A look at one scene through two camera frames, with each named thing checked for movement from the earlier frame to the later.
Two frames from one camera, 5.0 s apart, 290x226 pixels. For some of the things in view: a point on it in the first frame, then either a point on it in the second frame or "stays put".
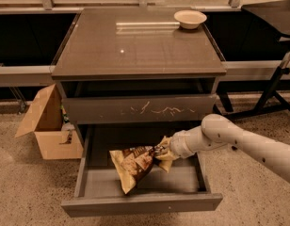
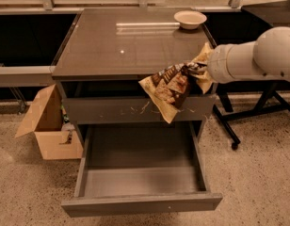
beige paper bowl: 189,19 stays put
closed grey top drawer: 140,108 stays put
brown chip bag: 132,165 -> 168,88
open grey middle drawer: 98,188 stays put
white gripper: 177,144 -> 217,64
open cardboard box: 46,122 stays put
